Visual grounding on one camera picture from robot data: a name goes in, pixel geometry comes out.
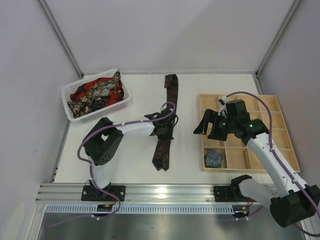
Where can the aluminium rail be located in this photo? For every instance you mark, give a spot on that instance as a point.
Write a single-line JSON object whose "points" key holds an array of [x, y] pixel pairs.
{"points": [[134, 193]]}

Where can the left aluminium frame post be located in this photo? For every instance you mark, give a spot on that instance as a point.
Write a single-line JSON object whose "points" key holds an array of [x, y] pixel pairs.
{"points": [[53, 24]]}

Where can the red patterned tie in basket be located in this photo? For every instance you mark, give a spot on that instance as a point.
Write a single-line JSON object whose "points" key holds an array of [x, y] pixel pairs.
{"points": [[104, 89]]}

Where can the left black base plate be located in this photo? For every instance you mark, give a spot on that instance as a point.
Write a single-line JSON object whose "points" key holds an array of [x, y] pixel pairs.
{"points": [[91, 194]]}

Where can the white plastic basket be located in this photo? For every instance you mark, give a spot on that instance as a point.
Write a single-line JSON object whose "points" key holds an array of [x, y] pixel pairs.
{"points": [[71, 88]]}

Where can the wooden compartment tray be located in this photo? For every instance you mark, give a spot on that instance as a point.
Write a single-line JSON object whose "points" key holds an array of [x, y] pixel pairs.
{"points": [[238, 158]]}

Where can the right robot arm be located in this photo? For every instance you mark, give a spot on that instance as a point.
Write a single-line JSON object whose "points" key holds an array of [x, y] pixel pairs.
{"points": [[292, 200]]}

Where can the white slotted cable duct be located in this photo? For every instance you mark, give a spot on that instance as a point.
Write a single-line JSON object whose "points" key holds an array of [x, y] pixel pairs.
{"points": [[203, 209]]}

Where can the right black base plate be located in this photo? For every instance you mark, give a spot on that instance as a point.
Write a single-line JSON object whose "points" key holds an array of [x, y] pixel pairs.
{"points": [[223, 194]]}

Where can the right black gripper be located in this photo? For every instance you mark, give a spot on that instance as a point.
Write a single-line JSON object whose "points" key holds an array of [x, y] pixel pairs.
{"points": [[215, 126]]}

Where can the dark paisley necktie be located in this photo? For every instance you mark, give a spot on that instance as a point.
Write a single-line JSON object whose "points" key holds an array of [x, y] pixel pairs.
{"points": [[161, 156]]}

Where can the right aluminium frame post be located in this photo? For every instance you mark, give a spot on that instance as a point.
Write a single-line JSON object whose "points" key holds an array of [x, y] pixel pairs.
{"points": [[279, 34]]}

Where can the rolled grey tie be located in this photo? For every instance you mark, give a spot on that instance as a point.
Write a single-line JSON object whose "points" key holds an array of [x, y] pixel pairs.
{"points": [[213, 159]]}

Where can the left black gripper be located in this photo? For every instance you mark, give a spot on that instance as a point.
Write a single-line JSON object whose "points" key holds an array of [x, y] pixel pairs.
{"points": [[166, 128]]}

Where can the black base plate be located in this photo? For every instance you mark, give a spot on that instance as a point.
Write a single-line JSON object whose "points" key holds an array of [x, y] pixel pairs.
{"points": [[223, 194], [91, 194]]}

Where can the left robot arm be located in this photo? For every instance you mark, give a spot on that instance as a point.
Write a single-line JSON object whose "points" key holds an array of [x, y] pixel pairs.
{"points": [[102, 142]]}

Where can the brown floral tie in basket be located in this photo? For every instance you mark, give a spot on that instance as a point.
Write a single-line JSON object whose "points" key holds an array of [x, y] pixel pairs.
{"points": [[81, 109]]}

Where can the aluminium frame post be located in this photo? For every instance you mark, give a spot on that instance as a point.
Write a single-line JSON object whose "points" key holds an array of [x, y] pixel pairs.
{"points": [[279, 34], [53, 24]]}

